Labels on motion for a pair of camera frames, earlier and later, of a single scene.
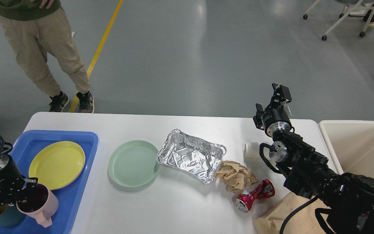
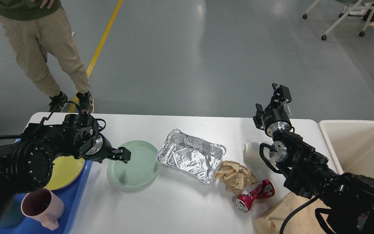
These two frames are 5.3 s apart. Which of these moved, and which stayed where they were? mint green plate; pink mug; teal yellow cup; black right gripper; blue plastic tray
Moved: blue plastic tray
Stayed: mint green plate; black right gripper; pink mug; teal yellow cup
